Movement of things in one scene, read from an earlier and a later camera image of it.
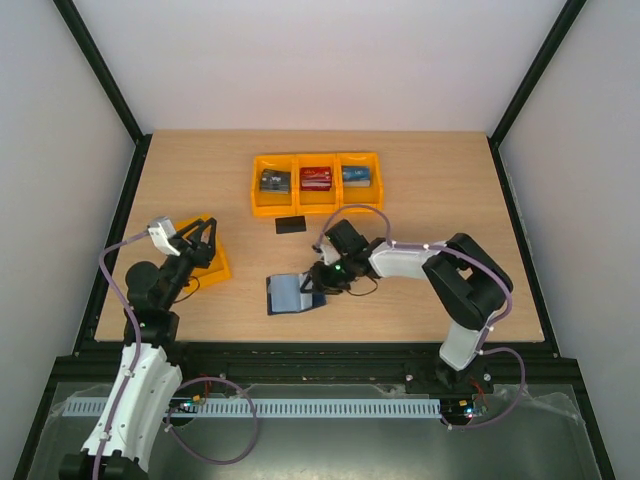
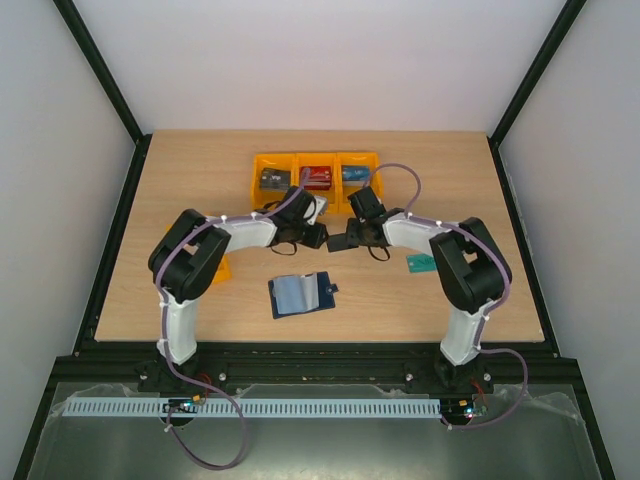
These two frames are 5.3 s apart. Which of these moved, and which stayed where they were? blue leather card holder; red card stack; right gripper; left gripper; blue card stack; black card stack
Moved: right gripper; left gripper
Stayed: black card stack; red card stack; blue leather card holder; blue card stack
